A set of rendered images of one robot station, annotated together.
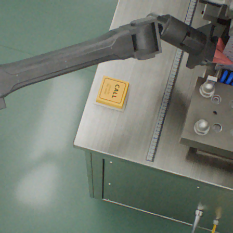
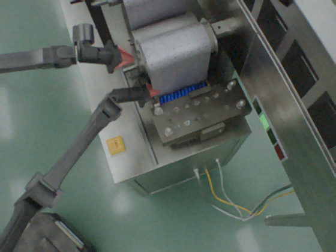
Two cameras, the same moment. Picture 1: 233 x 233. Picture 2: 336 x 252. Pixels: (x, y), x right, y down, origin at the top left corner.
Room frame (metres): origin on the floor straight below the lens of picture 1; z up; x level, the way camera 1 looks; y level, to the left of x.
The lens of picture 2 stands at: (0.09, -0.05, 2.18)
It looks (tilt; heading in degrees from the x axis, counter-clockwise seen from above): 72 degrees down; 338
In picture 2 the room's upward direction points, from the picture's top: 10 degrees counter-clockwise
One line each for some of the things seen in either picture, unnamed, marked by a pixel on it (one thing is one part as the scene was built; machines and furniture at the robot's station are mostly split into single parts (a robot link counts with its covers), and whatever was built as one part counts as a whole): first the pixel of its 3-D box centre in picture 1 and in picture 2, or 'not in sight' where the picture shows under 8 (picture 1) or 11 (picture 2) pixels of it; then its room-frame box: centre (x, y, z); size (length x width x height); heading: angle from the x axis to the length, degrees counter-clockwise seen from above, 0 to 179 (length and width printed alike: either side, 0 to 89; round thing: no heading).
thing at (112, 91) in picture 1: (112, 92); (115, 145); (0.52, 0.02, 0.91); 0.07 x 0.07 x 0.02; 79
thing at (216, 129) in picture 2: not in sight; (212, 132); (0.33, -0.36, 0.96); 0.10 x 0.03 x 0.11; 79
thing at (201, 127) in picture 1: (203, 125); (168, 130); (0.41, -0.20, 1.05); 0.04 x 0.04 x 0.04
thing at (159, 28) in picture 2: not in sight; (165, 35); (0.73, -0.38, 1.17); 0.26 x 0.12 x 0.12; 79
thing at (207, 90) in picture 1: (208, 87); (158, 110); (0.51, -0.21, 1.05); 0.04 x 0.04 x 0.04
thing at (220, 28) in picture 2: not in sight; (220, 27); (0.58, -0.53, 1.28); 0.06 x 0.05 x 0.02; 79
